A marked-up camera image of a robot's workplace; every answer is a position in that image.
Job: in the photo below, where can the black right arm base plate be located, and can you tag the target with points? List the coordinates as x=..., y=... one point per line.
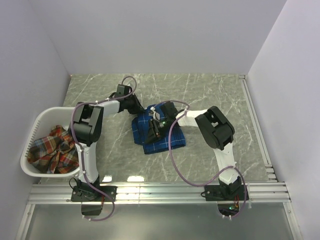
x=215, y=196

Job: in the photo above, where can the white plastic laundry basket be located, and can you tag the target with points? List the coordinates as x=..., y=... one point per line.
x=41, y=128

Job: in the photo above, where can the blue plaid long sleeve shirt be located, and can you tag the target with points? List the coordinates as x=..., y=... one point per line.
x=140, y=128

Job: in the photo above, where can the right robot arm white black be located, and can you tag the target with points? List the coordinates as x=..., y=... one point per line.
x=216, y=129

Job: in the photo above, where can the aluminium mounting rail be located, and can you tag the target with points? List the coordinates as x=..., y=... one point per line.
x=130, y=193

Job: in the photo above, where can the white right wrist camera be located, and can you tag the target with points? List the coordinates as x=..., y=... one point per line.
x=154, y=114

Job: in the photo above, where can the red brown plaid shirt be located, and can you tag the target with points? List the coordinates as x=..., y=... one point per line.
x=55, y=153

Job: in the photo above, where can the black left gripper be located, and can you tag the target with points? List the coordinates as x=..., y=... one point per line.
x=138, y=108

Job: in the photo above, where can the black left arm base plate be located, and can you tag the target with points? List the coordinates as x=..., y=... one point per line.
x=107, y=193

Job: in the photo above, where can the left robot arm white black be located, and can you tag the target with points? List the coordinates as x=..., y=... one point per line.
x=86, y=128

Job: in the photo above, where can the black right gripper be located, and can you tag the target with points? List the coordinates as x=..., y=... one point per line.
x=153, y=134

